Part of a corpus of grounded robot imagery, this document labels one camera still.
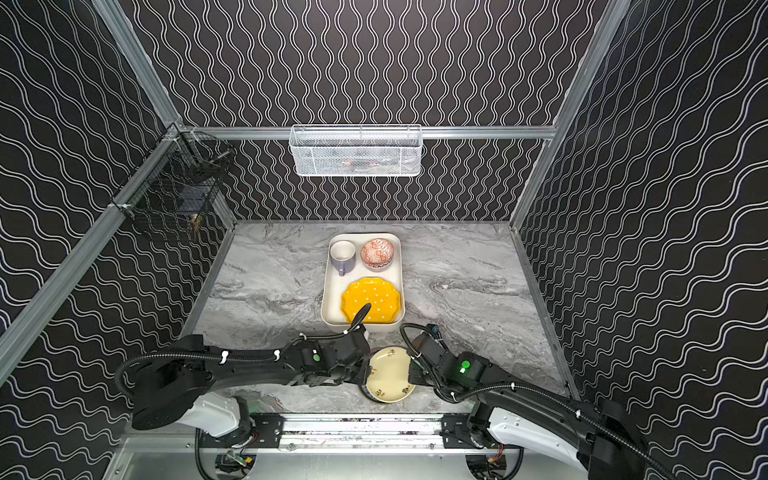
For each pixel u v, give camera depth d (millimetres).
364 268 1041
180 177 971
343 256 1057
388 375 789
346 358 639
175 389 431
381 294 981
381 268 997
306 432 764
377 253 1065
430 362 604
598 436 414
